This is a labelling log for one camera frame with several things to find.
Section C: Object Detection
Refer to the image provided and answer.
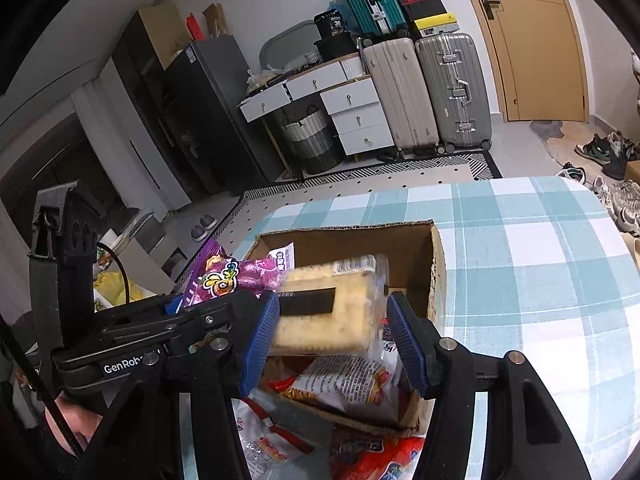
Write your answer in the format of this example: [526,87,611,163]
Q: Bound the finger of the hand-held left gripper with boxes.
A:
[94,294,185,335]
[102,290,271,356]

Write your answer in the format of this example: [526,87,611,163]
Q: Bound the dark refrigerator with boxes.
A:
[165,35,286,196]

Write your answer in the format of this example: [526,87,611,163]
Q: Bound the dark wardrobe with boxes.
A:
[72,2,201,211]

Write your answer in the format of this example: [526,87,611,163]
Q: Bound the printed cardboard box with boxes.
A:
[240,220,448,436]

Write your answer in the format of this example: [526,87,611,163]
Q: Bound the silver suitcase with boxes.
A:
[415,32,493,153]

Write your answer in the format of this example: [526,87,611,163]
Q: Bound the large white noodle snack packet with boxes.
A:
[234,395,337,480]

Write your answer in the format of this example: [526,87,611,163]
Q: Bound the silver snack packet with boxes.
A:
[267,242,297,267]

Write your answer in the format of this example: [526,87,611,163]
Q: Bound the plastic bag with food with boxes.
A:
[246,65,281,93]

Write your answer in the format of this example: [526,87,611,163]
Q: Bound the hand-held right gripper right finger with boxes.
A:
[386,292,596,480]

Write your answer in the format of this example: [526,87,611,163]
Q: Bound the large black shoe box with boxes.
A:
[402,0,448,22]

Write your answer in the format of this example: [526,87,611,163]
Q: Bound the black jar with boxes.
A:
[314,10,347,39]

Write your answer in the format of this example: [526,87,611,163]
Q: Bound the person's left hand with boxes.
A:
[44,392,103,458]

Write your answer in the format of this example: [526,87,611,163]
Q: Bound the yellow shoe box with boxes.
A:
[410,11,460,37]

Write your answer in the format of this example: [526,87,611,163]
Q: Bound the beige suitcase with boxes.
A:
[361,37,443,157]

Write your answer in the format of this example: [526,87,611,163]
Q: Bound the brown cardboard piece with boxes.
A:
[202,3,227,38]

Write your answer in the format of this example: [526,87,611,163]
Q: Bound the purple candy packet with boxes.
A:
[182,240,287,312]

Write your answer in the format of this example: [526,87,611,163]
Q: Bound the pale cracker packet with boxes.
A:
[270,254,392,357]

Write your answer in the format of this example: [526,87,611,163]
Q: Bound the scattered sneakers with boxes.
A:
[555,130,640,236]

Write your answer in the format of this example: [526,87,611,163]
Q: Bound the small red noodle snack packet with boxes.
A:
[265,354,402,411]

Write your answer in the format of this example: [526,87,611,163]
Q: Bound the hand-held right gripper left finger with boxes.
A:
[75,292,281,480]

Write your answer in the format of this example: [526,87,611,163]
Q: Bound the white drawer dresser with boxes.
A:
[238,52,396,163]

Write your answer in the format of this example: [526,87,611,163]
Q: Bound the yellow bag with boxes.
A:
[92,270,156,311]

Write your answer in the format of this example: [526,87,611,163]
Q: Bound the red chip bag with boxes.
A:
[330,434,427,480]

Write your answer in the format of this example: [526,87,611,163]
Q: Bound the woven laundry basket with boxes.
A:
[278,105,343,175]

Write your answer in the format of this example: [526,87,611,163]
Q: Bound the wooden door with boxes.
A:
[452,0,591,122]

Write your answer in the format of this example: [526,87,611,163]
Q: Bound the arched grey mirror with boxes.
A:
[260,20,321,76]

